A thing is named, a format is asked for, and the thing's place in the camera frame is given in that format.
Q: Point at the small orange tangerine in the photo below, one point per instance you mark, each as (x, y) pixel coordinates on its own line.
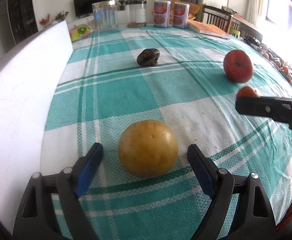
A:
(247, 92)

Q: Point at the black television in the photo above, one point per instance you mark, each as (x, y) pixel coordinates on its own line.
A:
(84, 7)

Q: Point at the small potted plant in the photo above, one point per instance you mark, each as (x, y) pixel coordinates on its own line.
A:
(121, 5)

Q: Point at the dark display cabinet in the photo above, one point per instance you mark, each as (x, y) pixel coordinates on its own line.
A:
(22, 19)

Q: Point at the dark brown chestnut far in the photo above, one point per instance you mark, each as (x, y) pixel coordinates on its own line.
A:
(148, 57)

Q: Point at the orange white canister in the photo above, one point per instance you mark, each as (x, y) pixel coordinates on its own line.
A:
(161, 13)
(180, 15)

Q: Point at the wooden side table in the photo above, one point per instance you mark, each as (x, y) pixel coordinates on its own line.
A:
(245, 28)

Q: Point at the teal plaid tablecloth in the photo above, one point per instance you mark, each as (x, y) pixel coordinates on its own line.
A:
(103, 90)

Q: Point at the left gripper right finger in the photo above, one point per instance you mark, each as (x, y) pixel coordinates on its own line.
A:
(253, 218)

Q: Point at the white tv cabinet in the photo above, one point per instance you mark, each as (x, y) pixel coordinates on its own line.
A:
(122, 18)

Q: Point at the green leafy plant left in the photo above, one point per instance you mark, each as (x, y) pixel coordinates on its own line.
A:
(61, 16)

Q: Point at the clear jar gold lid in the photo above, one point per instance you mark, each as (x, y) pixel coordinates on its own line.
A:
(105, 15)

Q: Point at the red flower plant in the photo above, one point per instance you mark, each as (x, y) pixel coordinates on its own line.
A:
(45, 22)

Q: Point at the wooden chair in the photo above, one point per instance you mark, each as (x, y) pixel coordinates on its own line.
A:
(218, 17)

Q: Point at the orange book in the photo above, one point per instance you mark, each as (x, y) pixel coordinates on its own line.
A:
(207, 29)

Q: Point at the right orange white canister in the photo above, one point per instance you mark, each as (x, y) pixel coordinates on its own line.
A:
(180, 15)

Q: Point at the yellow round pear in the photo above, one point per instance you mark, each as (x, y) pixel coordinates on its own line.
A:
(148, 149)

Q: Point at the fruit basket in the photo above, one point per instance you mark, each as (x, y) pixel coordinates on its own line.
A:
(282, 66)

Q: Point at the white foam board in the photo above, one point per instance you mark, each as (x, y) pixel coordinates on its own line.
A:
(29, 74)

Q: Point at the left orange white canister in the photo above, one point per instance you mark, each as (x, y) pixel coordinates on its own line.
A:
(161, 13)

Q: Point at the red apple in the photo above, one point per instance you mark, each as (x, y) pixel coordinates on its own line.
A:
(238, 66)

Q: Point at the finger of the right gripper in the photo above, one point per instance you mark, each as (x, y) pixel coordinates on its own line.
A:
(278, 109)

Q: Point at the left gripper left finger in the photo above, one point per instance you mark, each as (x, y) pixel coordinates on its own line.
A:
(36, 217)

